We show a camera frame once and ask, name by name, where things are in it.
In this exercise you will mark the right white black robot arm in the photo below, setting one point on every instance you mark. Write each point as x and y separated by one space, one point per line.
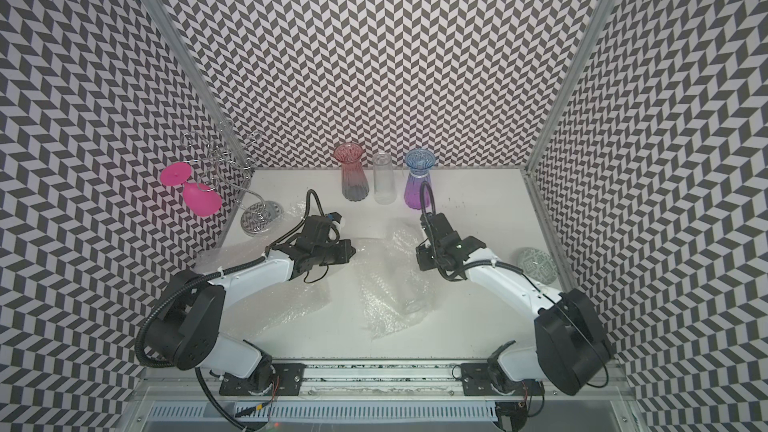
569 345

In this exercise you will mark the pink plastic wine glass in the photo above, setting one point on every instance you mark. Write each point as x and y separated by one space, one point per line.
202 200

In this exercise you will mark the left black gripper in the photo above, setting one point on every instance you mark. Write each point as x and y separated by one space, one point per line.
344 256

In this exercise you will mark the green patterned round bowl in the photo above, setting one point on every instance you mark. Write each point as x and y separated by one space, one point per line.
537 264

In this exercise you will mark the red black ribbed vase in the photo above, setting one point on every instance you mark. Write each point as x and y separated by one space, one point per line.
354 182

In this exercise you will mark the purple blue tumbler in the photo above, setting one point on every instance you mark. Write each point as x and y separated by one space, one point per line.
419 162

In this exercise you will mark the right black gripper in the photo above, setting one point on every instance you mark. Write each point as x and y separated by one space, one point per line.
425 264

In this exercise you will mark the aluminium front rail frame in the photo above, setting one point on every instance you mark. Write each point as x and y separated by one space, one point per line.
382 395

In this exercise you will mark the chrome wire glass rack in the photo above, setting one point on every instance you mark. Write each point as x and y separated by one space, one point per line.
215 164

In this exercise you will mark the clear ribbed glass vase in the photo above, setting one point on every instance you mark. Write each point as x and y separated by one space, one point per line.
384 179

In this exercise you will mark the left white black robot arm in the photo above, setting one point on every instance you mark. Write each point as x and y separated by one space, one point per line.
183 328

